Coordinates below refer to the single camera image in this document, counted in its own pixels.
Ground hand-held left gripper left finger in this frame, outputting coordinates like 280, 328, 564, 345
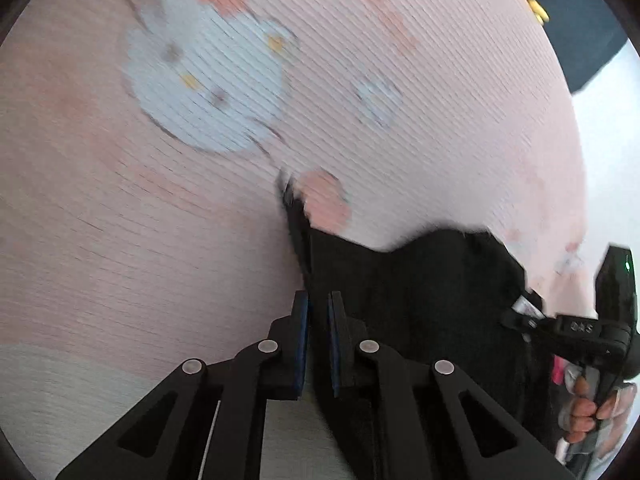
55, 290, 311, 480

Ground dark blue curtain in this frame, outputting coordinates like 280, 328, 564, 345
520, 0, 633, 93

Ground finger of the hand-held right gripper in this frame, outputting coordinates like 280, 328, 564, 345
500, 294, 558, 341

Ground pink Hello Kitty sofa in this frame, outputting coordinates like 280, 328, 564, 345
0, 0, 588, 480

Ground black pants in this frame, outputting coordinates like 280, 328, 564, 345
277, 170, 561, 480

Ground person's right hand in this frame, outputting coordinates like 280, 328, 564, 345
557, 375, 632, 443

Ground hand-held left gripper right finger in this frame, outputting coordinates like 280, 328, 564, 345
327, 290, 576, 480

